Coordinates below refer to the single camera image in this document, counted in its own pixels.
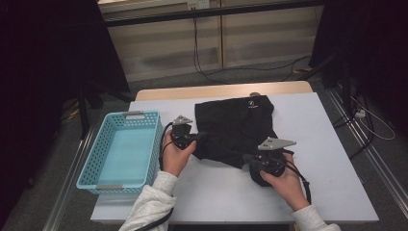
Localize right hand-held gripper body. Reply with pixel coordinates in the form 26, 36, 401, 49
242, 137, 297, 178

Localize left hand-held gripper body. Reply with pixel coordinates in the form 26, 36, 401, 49
170, 115, 197, 151

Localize black shorts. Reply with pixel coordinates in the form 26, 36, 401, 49
191, 94, 294, 188

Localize light blue plastic basket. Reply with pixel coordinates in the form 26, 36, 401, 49
76, 110, 164, 195

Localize person's left hand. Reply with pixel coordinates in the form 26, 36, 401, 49
162, 130, 197, 178

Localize person's right hand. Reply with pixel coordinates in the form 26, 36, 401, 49
259, 153, 311, 213

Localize wooden table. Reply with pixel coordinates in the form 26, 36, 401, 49
134, 80, 314, 102

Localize white table mat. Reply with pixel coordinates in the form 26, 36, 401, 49
90, 91, 380, 224

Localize black metal stand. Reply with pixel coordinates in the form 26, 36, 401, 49
296, 52, 354, 110

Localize black tripod stand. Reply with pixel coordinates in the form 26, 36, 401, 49
76, 81, 136, 141

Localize black metal crossbar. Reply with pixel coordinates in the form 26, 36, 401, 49
103, 0, 325, 28

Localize narrow black curtain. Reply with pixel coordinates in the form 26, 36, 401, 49
309, 0, 408, 136

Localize wide black curtain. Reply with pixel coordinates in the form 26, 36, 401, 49
0, 0, 131, 225

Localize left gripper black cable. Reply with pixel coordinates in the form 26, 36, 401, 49
134, 121, 176, 231

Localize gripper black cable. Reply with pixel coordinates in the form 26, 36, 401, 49
134, 121, 176, 231
283, 159, 313, 205

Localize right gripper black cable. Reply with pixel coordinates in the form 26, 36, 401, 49
283, 159, 313, 205

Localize black hanging cable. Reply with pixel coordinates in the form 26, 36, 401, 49
191, 17, 232, 86

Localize thick black floor cable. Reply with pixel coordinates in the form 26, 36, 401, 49
333, 92, 376, 161

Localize metal floor rail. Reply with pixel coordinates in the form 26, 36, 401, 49
41, 128, 97, 231
325, 88, 408, 211

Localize white floor cable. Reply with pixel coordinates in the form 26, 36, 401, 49
350, 95, 396, 141

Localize white wall socket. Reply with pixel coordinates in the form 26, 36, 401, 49
187, 0, 211, 10

